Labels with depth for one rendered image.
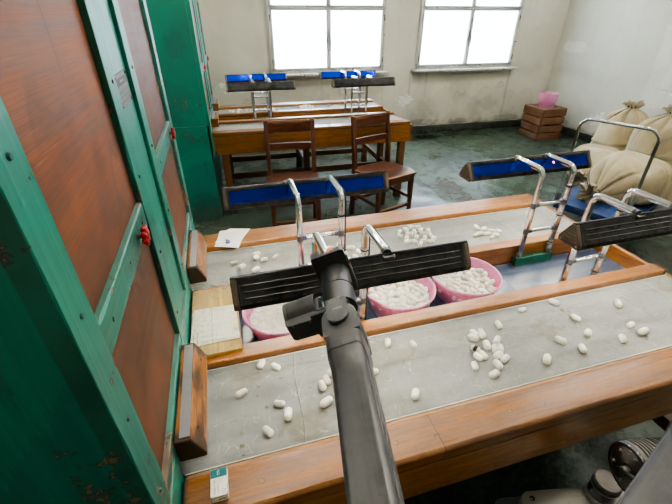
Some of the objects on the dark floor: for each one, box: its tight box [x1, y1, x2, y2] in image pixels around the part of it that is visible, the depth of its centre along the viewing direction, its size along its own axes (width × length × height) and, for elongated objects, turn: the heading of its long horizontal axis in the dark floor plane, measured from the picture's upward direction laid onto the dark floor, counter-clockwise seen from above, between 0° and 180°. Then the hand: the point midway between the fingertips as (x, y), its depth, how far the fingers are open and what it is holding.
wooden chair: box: [263, 118, 321, 227], centre depth 319 cm, size 44×43×91 cm
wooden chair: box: [349, 110, 417, 215], centre depth 340 cm, size 44×43×91 cm
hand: (330, 250), depth 82 cm, fingers closed
